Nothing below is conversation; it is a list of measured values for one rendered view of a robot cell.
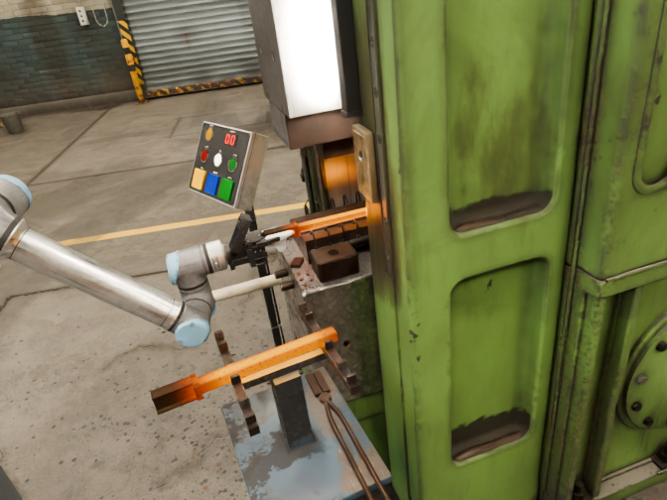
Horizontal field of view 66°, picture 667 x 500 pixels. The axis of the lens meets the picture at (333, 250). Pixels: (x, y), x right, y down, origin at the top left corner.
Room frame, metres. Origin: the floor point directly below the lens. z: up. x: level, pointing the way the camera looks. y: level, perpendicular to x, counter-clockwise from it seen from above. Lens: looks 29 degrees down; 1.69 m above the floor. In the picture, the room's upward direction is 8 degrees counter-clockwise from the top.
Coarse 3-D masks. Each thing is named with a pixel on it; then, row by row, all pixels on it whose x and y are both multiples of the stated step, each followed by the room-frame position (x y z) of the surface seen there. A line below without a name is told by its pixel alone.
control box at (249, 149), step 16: (208, 128) 2.01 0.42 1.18; (224, 128) 1.93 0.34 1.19; (208, 144) 1.98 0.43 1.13; (224, 144) 1.89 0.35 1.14; (240, 144) 1.83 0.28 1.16; (256, 144) 1.81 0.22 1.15; (208, 160) 1.94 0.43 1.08; (224, 160) 1.86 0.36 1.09; (240, 160) 1.79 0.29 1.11; (256, 160) 1.80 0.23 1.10; (192, 176) 1.98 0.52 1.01; (224, 176) 1.82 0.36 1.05; (240, 176) 1.76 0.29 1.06; (256, 176) 1.79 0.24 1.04; (240, 192) 1.74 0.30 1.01; (240, 208) 1.73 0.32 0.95
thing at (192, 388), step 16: (304, 336) 0.90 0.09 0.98; (320, 336) 0.90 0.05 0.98; (336, 336) 0.90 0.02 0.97; (272, 352) 0.87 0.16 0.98; (288, 352) 0.86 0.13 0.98; (304, 352) 0.87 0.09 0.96; (224, 368) 0.83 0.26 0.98; (240, 368) 0.83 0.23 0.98; (256, 368) 0.83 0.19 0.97; (176, 384) 0.79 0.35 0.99; (192, 384) 0.79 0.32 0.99; (208, 384) 0.80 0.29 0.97; (224, 384) 0.81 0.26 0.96; (160, 400) 0.77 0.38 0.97; (176, 400) 0.78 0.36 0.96; (192, 400) 0.79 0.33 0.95
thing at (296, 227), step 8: (360, 208) 1.46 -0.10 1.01; (328, 216) 1.43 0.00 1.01; (336, 216) 1.42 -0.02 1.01; (344, 216) 1.42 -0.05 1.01; (352, 216) 1.43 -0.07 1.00; (288, 224) 1.40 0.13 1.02; (296, 224) 1.39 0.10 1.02; (304, 224) 1.40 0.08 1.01; (312, 224) 1.39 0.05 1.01; (320, 224) 1.40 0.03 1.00; (264, 232) 1.37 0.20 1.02; (272, 232) 1.36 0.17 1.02; (296, 232) 1.37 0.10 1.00
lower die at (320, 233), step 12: (348, 204) 1.57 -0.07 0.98; (360, 204) 1.55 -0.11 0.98; (300, 216) 1.53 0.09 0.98; (312, 216) 1.51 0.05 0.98; (324, 216) 1.48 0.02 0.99; (360, 216) 1.42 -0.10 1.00; (312, 228) 1.39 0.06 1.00; (324, 228) 1.39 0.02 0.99; (336, 228) 1.38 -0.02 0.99; (348, 228) 1.37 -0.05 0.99; (360, 228) 1.37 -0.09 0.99; (300, 240) 1.40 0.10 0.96; (312, 240) 1.33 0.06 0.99; (324, 240) 1.34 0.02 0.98; (336, 240) 1.35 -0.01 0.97
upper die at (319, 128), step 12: (276, 108) 1.42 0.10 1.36; (276, 120) 1.45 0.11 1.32; (288, 120) 1.33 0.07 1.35; (300, 120) 1.33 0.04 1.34; (312, 120) 1.34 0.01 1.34; (324, 120) 1.35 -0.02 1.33; (336, 120) 1.36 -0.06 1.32; (348, 120) 1.37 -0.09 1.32; (276, 132) 1.48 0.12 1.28; (288, 132) 1.33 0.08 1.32; (300, 132) 1.33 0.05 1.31; (312, 132) 1.34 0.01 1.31; (324, 132) 1.35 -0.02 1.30; (336, 132) 1.36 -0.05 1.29; (348, 132) 1.37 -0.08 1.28; (288, 144) 1.34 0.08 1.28; (300, 144) 1.33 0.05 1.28; (312, 144) 1.34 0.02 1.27
